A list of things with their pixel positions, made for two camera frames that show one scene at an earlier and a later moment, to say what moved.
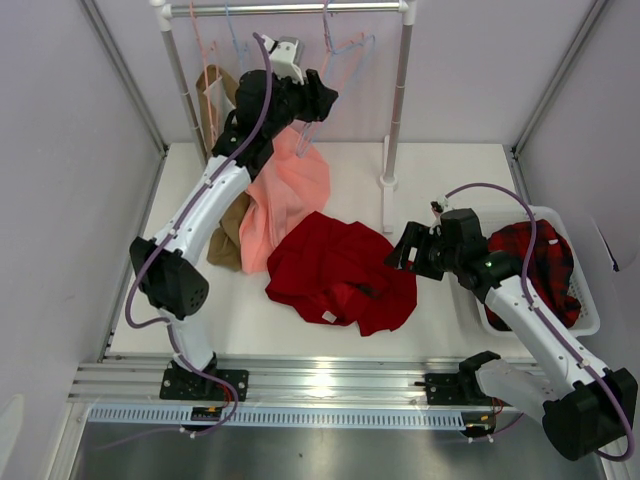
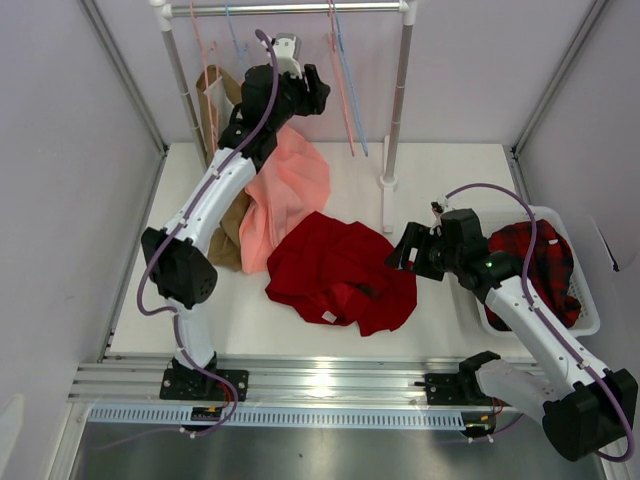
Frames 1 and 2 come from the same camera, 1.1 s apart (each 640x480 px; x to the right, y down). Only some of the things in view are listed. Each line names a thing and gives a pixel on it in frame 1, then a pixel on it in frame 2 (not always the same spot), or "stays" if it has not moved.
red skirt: (336, 272) stays
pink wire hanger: (212, 46) stays
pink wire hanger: (331, 51) → (335, 45)
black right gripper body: (426, 251) stays
